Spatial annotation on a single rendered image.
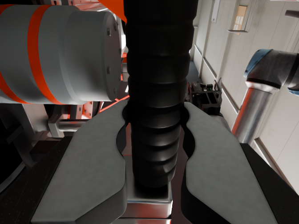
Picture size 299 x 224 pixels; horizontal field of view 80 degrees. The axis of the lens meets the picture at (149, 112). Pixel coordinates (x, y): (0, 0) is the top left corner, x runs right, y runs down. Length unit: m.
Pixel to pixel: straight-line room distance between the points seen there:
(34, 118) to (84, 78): 0.17
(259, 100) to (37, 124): 0.69
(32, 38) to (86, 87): 0.08
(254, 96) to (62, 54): 0.66
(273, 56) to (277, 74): 0.06
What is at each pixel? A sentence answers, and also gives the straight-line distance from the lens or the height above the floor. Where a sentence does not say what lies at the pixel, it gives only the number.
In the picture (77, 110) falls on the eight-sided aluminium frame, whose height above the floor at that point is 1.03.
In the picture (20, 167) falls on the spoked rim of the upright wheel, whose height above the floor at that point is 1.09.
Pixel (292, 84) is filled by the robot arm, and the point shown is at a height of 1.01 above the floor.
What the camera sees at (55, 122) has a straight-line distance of 0.40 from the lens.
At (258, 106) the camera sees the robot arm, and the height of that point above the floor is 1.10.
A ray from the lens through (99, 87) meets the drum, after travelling 0.24.
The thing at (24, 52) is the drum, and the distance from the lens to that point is 0.26.
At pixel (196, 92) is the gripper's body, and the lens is 0.44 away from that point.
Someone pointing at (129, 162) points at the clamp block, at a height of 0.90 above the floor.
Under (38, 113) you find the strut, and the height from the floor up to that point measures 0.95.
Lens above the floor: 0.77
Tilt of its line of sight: 33 degrees up
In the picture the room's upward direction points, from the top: 179 degrees counter-clockwise
